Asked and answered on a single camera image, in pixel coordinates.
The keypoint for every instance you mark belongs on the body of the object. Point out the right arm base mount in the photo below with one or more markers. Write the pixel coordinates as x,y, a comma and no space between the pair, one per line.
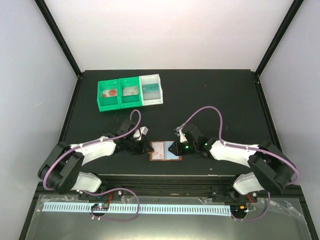
226,194

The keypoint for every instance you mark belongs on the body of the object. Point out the white slotted cable duct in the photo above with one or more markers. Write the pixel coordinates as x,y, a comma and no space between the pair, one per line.
155,209

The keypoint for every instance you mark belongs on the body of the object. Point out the white translucent bin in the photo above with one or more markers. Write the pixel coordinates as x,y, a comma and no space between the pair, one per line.
155,98

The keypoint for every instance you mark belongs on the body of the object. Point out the left green bin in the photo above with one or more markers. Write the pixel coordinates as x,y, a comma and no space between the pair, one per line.
108,104

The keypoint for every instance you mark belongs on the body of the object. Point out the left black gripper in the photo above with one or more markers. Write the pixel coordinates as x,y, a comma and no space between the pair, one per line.
143,147

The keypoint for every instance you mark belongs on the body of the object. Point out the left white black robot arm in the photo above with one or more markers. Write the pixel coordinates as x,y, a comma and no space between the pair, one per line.
61,171

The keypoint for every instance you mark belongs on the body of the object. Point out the black frame post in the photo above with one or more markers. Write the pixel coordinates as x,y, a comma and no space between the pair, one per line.
48,17
282,29

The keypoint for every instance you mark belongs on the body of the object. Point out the teal VIP card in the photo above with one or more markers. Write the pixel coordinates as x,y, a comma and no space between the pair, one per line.
150,88

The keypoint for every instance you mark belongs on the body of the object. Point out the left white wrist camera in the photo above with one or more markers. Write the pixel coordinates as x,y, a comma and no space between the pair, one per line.
140,132

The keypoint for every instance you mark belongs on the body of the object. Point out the middle green bin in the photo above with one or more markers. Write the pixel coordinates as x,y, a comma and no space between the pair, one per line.
130,101

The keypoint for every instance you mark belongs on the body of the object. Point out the light blue card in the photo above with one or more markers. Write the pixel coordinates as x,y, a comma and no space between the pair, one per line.
167,153

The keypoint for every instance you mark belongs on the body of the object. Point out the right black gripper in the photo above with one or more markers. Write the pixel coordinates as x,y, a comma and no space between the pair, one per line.
177,151

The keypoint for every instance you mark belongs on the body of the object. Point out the left black frame post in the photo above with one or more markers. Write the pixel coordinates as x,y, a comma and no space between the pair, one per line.
48,17

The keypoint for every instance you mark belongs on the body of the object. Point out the red spotted card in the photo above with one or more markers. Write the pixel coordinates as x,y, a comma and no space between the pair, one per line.
109,93

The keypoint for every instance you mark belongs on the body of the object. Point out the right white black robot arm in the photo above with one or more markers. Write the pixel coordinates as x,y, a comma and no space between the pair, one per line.
271,171

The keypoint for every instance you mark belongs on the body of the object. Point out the green bin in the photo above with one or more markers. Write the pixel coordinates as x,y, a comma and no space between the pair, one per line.
108,104
130,101

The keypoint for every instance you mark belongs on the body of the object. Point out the brown leather card holder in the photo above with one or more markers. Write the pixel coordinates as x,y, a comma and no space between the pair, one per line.
164,159

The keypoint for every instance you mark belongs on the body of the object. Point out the right black frame post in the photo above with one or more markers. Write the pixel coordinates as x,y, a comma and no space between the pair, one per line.
282,29

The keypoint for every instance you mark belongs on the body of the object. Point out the small circuit board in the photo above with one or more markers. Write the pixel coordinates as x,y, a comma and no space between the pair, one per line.
100,207

